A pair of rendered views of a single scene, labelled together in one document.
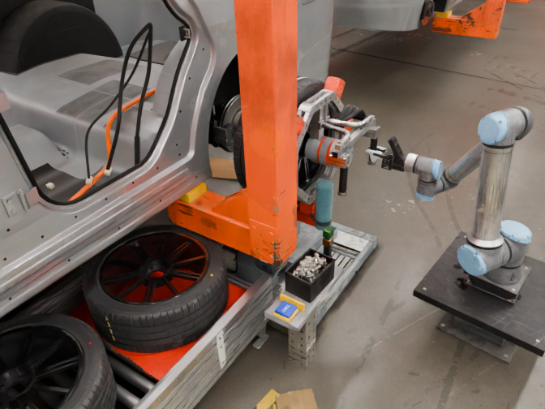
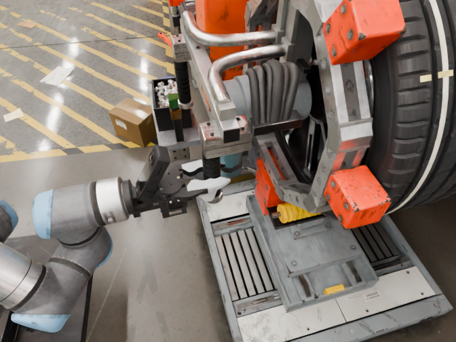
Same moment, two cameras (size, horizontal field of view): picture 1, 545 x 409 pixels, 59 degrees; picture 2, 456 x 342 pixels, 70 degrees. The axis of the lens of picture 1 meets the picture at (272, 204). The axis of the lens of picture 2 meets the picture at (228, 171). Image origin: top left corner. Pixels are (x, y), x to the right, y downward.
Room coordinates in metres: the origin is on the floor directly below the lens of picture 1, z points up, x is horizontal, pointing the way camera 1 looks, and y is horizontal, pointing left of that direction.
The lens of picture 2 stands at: (2.47, -0.83, 1.34)
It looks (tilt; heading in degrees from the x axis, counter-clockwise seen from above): 50 degrees down; 130
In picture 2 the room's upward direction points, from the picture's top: straight up
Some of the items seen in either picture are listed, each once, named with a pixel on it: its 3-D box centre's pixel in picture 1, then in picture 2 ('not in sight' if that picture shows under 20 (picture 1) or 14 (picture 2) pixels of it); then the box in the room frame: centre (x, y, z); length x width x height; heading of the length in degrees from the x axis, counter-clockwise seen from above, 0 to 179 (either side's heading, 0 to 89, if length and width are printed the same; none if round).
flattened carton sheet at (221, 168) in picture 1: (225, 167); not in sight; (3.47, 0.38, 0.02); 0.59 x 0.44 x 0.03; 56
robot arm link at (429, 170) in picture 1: (428, 167); (70, 210); (2.01, -0.76, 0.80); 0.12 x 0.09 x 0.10; 56
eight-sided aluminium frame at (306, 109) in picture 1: (316, 148); (288, 98); (2.16, -0.23, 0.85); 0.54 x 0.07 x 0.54; 146
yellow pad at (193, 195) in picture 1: (187, 189); not in sight; (2.04, 0.42, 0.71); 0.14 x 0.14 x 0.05; 56
